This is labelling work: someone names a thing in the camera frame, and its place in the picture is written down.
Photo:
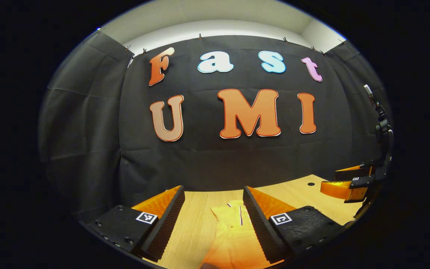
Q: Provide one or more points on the black backdrop cloth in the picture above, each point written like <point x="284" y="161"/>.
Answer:
<point x="207" y="160"/>

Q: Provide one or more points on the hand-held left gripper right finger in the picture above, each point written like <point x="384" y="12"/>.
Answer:
<point x="263" y="231"/>

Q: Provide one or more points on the orange T-shirt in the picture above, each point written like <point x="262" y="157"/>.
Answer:
<point x="230" y="239"/>

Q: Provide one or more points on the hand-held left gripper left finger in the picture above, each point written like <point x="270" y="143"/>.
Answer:
<point x="164" y="231"/>

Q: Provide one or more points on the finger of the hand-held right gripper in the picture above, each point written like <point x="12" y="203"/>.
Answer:
<point x="336" y="188"/>
<point x="349" y="175"/>

